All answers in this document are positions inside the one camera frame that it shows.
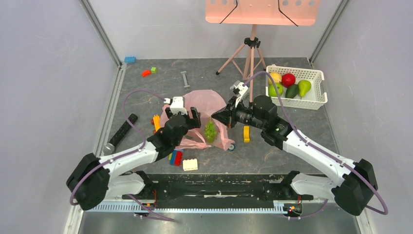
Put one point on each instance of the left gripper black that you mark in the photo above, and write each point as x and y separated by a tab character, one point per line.
196	115

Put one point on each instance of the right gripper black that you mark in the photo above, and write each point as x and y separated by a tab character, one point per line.
231	114

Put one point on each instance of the green fake fruit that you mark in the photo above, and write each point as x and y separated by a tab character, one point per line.
210	132

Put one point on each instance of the pink plastic bag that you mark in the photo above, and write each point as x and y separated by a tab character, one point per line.
207	102

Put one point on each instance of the green fake apple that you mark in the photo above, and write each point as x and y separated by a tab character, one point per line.
274	89

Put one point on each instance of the yellow fake lemon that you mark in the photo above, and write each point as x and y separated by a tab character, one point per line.
277	78

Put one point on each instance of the dark green fake avocado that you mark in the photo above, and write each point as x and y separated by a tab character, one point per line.
292	91

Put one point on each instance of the red fake apple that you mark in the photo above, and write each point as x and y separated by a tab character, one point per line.
288	79

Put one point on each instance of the green fake pear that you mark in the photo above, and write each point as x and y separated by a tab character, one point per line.
304	87

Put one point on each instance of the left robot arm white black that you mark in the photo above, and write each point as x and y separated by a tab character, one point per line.
97	178

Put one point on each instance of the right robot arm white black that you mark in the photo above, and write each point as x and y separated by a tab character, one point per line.
350	184

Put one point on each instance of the yellow curved toy brick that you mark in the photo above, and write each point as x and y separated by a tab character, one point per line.
246	134

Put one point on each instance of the yellow orange toy car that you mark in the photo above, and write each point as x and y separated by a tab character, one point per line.
155	121

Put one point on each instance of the grey toy bar piece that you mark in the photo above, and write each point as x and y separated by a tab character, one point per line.
184	76

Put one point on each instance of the multicolour stacked brick block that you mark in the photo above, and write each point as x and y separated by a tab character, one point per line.
175	158

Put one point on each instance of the cream white toy brick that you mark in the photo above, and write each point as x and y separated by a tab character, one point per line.
190	164

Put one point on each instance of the red arch toy brick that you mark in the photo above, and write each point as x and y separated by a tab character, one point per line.
146	73

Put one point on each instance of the blue toy brick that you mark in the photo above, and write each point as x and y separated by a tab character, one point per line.
130	59

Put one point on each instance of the white plastic basket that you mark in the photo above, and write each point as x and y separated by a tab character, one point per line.
313	100

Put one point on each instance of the pink music stand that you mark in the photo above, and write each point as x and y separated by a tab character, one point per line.
259	12

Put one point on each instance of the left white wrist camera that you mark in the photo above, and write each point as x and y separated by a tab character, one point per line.
176	105

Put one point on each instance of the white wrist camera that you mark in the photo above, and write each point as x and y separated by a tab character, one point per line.
239	90
176	105

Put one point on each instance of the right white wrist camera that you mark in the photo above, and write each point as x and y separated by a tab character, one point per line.
239	90

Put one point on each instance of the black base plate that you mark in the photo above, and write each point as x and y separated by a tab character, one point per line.
217	191

